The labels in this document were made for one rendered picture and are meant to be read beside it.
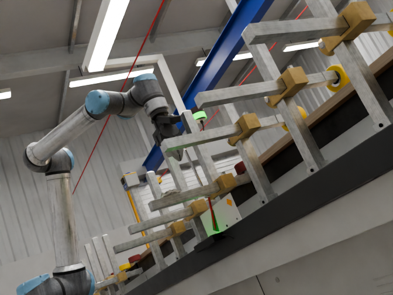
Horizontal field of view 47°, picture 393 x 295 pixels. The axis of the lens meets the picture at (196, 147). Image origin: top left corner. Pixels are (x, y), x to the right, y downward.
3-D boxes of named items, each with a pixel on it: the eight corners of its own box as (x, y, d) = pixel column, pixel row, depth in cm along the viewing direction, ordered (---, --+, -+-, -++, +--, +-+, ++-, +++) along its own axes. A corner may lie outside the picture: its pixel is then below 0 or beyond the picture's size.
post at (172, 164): (204, 247, 177) (161, 140, 191) (200, 249, 180) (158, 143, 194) (211, 244, 179) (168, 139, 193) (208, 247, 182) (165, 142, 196)
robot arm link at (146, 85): (143, 84, 186) (159, 71, 180) (154, 110, 182) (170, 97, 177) (126, 82, 178) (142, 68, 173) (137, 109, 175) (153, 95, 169)
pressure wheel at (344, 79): (328, 60, 132) (320, 85, 136) (348, 71, 126) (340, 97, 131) (342, 58, 135) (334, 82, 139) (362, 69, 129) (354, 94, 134)
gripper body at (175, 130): (173, 144, 177) (163, 117, 180) (182, 134, 170) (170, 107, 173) (157, 148, 173) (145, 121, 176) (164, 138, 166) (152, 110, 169)
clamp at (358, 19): (360, 20, 96) (349, 1, 97) (321, 58, 107) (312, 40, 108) (379, 18, 99) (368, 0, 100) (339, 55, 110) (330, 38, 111)
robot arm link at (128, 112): (105, 100, 183) (123, 83, 176) (126, 102, 192) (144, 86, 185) (112, 120, 181) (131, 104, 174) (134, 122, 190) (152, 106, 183)
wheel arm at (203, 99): (203, 102, 106) (197, 89, 107) (197, 110, 109) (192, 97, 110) (347, 76, 131) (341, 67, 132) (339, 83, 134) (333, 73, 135)
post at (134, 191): (161, 271, 219) (130, 187, 231) (157, 273, 223) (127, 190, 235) (169, 268, 221) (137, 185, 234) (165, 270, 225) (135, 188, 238)
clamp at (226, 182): (226, 188, 154) (220, 175, 156) (209, 201, 165) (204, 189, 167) (238, 184, 157) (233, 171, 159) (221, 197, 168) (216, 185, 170)
